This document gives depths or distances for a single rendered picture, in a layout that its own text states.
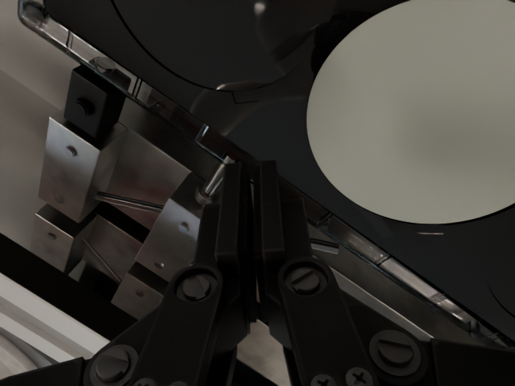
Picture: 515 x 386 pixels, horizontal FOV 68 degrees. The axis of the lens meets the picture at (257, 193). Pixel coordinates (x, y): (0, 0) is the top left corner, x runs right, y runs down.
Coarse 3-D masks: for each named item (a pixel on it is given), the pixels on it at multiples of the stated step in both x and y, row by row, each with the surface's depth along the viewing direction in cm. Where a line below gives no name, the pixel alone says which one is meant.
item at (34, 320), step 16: (0, 288) 25; (16, 288) 24; (0, 304) 28; (16, 304) 26; (32, 304) 25; (48, 304) 24; (0, 320) 29; (16, 320) 28; (32, 320) 28; (48, 320) 26; (64, 320) 25; (32, 336) 29; (48, 336) 28; (64, 336) 28; (80, 336) 25; (96, 336) 24; (48, 352) 30; (64, 352) 28; (80, 352) 28; (96, 352) 26
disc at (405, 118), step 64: (448, 0) 13; (384, 64) 14; (448, 64) 14; (512, 64) 13; (320, 128) 17; (384, 128) 16; (448, 128) 15; (512, 128) 14; (384, 192) 18; (448, 192) 17; (512, 192) 16
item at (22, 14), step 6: (18, 0) 18; (24, 0) 18; (30, 0) 18; (36, 0) 18; (42, 0) 18; (18, 6) 18; (24, 6) 18; (30, 6) 18; (36, 6) 18; (42, 6) 18; (18, 12) 18; (24, 12) 18; (30, 12) 18; (36, 12) 18
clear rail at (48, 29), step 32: (64, 32) 18; (96, 64) 19; (128, 96) 19; (160, 96) 19; (192, 128) 19; (224, 160) 20; (256, 160) 20; (288, 192) 20; (384, 256) 20; (416, 288) 20; (448, 320) 21; (480, 320) 21
